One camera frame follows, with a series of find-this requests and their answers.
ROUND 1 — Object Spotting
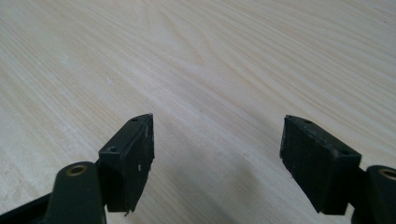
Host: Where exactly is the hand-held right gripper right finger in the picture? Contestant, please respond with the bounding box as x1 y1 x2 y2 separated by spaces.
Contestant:
279 114 362 217

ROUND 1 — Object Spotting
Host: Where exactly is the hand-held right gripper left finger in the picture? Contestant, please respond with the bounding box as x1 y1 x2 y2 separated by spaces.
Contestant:
98 112 156 214

